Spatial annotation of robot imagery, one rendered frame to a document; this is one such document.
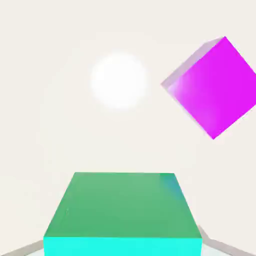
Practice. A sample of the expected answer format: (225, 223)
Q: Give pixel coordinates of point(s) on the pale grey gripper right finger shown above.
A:
(214, 249)

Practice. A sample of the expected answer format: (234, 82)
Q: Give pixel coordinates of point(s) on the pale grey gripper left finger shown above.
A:
(30, 251)

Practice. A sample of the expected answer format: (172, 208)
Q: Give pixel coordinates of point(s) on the small teal cube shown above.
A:
(124, 212)

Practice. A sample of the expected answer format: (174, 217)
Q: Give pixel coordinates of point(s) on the small magenta cube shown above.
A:
(216, 88)

